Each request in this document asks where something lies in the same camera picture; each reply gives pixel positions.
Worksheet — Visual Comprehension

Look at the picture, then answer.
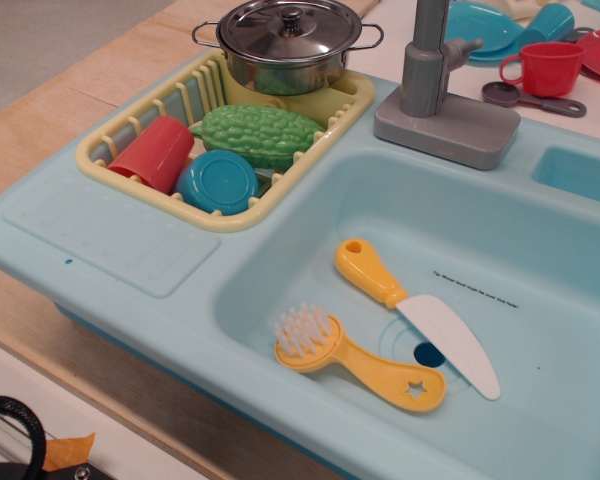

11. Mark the grey toy faucet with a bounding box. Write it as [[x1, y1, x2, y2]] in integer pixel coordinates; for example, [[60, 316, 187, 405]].
[[373, 1, 520, 170]]

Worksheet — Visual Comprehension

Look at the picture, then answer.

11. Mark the teal plastic plate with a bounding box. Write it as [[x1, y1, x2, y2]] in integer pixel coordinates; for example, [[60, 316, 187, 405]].
[[445, 1, 523, 64]]

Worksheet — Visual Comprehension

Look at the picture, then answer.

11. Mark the cream plastic object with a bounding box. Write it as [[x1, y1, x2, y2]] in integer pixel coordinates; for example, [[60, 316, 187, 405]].
[[488, 0, 548, 21]]

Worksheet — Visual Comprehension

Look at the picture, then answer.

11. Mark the black metal bracket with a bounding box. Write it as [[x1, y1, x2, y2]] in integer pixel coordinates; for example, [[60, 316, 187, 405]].
[[0, 462, 112, 480]]

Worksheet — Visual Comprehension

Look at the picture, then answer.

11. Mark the stainless steel pot lid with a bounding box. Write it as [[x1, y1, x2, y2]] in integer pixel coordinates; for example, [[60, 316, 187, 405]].
[[216, 1, 362, 63]]

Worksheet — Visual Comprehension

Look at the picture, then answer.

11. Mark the blue plastic cup in rack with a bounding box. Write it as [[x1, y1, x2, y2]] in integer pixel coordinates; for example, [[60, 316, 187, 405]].
[[174, 150, 259, 216]]

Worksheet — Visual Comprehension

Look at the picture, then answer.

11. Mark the yellow handled toy knife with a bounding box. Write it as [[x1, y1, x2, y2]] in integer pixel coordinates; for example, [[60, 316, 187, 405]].
[[334, 238, 502, 401]]

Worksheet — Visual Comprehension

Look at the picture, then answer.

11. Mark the red mug with handle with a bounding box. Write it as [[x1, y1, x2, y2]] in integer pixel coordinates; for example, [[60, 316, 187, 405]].
[[499, 42, 584, 97]]

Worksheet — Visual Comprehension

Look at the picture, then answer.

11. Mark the orange tape piece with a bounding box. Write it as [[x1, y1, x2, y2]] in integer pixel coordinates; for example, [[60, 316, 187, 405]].
[[42, 432, 96, 472]]

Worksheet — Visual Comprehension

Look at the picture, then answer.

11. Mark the teal plastic cup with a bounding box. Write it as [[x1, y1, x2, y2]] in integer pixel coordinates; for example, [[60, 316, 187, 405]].
[[517, 3, 575, 48]]

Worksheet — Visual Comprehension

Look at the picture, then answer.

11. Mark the black braided cable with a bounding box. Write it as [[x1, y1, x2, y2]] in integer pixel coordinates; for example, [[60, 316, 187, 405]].
[[0, 395, 47, 480]]

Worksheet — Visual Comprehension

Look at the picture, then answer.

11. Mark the grey measuring spoon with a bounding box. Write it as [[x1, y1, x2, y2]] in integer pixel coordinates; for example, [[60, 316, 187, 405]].
[[481, 81, 588, 118]]

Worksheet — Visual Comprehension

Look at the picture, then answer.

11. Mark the green bitter gourd toy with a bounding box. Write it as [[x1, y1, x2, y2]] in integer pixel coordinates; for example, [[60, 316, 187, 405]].
[[189, 104, 322, 172]]

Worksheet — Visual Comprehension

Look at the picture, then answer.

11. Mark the light blue toy sink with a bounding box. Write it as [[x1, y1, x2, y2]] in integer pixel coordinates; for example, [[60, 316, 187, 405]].
[[0, 77, 600, 479]]

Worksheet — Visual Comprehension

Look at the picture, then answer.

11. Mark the yellow toy scrub brush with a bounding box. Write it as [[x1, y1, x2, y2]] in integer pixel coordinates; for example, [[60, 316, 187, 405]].
[[274, 304, 447, 413]]

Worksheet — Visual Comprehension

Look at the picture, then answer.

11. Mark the pale yellow dish rack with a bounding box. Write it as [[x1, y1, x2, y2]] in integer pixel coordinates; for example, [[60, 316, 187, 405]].
[[75, 49, 375, 233]]

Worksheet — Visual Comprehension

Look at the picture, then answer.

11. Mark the red plastic cup in rack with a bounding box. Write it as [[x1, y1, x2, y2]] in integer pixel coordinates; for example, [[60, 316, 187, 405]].
[[108, 116, 194, 194]]

